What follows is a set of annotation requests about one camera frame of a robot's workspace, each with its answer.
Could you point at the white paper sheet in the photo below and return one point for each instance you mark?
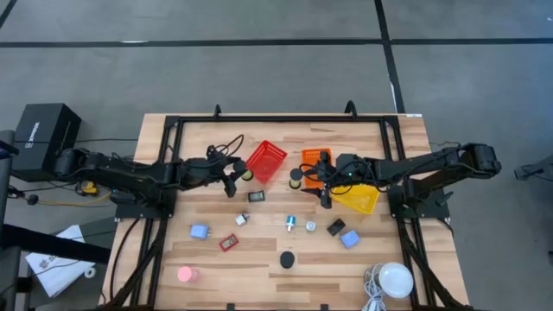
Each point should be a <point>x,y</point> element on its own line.
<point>56,272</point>

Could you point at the black beam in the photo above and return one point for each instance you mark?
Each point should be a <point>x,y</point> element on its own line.
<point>52,246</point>

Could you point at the white tape roll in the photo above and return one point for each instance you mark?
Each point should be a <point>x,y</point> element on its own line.
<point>85,272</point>

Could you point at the black cardboard box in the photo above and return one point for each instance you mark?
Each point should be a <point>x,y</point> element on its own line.
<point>45,138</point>

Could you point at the small white round plug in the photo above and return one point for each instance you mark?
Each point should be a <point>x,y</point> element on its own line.
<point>310,226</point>

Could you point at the black frame hook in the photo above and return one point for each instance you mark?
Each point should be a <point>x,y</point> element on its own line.
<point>351,109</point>
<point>217,111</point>

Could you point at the white and silver cube charger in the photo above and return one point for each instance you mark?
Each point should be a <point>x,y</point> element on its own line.
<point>240,220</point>

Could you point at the blue power adapter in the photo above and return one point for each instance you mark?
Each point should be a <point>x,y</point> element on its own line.
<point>350,239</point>
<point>199,231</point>

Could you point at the dark grey stand base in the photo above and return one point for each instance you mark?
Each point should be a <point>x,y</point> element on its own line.
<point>535,169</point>

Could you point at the black metal table frame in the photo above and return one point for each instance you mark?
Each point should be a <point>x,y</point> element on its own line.
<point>281,118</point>

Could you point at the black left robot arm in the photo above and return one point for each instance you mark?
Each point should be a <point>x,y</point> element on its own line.
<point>129,173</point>

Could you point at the orange plastic basket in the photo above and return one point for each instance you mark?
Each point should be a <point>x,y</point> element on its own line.
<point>307,156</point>

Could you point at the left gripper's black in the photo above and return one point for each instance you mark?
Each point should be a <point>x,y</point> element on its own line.
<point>201,170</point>

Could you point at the blue and silver cylinder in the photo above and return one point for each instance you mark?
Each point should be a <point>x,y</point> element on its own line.
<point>290,223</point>

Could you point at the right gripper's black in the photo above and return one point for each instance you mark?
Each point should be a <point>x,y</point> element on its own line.
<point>350,168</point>

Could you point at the small black box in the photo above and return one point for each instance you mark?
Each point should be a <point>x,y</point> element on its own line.
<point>335,227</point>

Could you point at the black plug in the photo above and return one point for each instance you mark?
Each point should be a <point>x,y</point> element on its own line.
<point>32,199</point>

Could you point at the yellow floor device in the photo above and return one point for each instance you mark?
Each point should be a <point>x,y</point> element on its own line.
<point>89,188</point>

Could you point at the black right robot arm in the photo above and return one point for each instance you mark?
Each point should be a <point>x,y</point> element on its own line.
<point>432,162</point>

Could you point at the white label sticker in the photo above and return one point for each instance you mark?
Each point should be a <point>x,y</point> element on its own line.
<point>414,115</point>

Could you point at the red plastic basket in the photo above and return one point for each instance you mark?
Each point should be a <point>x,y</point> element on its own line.
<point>265,162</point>

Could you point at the white dome lamp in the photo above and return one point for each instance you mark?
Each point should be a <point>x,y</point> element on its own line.
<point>395,280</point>

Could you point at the yellow plastic basket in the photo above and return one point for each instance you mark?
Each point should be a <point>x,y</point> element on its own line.
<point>358,199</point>

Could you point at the pink round cup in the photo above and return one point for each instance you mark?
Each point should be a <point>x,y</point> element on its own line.
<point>186,274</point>

